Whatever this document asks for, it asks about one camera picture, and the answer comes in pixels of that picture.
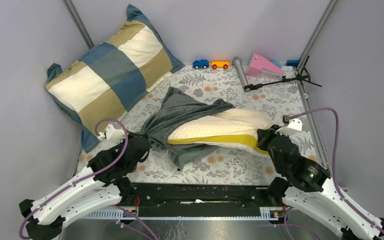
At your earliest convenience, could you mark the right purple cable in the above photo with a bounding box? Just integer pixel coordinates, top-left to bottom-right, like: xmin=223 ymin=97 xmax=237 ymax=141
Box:
xmin=283 ymin=106 xmax=384 ymax=240

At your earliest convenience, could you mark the blue yellow checked pillow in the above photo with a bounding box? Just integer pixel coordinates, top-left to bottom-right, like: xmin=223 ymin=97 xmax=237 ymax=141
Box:
xmin=45 ymin=4 xmax=184 ymax=152

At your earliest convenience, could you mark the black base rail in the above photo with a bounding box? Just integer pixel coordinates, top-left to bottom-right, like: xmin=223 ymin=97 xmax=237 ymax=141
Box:
xmin=117 ymin=177 xmax=290 ymax=210

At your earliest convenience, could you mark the pink triangular block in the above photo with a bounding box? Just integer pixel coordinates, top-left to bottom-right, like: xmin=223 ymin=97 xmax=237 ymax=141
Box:
xmin=245 ymin=52 xmax=284 ymax=77

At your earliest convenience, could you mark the blue block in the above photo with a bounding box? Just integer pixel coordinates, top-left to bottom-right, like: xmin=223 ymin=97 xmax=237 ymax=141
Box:
xmin=285 ymin=60 xmax=300 ymax=68

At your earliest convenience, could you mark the black mini tripod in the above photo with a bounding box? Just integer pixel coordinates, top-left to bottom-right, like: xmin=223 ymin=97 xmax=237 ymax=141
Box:
xmin=243 ymin=55 xmax=322 ymax=92

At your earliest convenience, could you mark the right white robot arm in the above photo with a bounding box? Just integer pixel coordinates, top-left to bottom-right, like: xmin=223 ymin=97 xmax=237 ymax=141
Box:
xmin=256 ymin=118 xmax=384 ymax=240

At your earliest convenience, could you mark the orange toy car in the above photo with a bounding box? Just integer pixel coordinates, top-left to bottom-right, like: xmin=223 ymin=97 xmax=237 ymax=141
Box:
xmin=209 ymin=60 xmax=230 ymax=69

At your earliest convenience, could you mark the white slotted cable duct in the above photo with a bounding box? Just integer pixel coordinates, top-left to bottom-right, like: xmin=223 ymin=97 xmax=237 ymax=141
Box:
xmin=79 ymin=206 xmax=284 ymax=221

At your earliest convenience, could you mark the cream pillow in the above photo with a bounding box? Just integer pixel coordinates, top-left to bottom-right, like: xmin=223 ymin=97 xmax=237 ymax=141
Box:
xmin=167 ymin=108 xmax=274 ymax=157

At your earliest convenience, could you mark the zebra and grey pillowcase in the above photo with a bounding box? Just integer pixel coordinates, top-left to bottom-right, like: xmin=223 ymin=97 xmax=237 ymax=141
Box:
xmin=138 ymin=86 xmax=235 ymax=171

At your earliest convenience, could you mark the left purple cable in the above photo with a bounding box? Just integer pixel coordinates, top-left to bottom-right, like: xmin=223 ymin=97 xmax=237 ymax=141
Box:
xmin=18 ymin=118 xmax=158 ymax=240

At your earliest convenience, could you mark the grey microphone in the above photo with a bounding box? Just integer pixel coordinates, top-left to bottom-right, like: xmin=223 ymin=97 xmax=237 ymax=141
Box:
xmin=231 ymin=56 xmax=250 ymax=92

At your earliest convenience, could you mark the blue toy car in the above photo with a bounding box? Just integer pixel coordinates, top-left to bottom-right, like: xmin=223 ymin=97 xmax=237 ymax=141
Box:
xmin=192 ymin=59 xmax=210 ymax=69

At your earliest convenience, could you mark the purple cable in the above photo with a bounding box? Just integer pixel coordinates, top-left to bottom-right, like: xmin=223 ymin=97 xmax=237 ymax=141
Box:
xmin=18 ymin=118 xmax=158 ymax=240
xmin=283 ymin=106 xmax=384 ymax=240

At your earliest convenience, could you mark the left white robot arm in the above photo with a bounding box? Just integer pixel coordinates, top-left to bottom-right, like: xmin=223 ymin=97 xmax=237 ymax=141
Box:
xmin=18 ymin=124 xmax=151 ymax=240

